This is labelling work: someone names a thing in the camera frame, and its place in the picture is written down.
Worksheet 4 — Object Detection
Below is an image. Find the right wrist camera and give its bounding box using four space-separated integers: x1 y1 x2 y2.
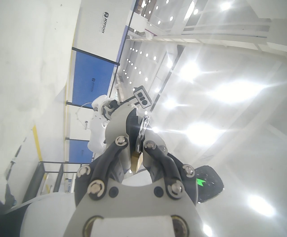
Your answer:
122 86 152 109

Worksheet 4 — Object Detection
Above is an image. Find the thin white cable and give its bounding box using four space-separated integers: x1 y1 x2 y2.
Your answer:
75 102 95 132

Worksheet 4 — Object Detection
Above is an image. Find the black metal railing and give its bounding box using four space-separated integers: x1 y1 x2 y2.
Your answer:
21 160 83 200

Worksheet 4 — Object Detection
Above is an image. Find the robot body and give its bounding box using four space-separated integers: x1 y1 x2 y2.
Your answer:
0 165 224 237

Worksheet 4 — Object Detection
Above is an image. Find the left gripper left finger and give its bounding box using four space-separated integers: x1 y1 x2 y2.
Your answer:
77 104 141 200

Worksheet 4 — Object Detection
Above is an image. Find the blue white partition panel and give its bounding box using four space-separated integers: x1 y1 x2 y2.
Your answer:
65 0 135 164

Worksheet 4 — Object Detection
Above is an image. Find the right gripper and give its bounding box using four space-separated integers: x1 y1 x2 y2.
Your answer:
100 99 123 120

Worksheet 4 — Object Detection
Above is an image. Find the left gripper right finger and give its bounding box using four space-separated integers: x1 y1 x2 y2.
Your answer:
143 128 196 200

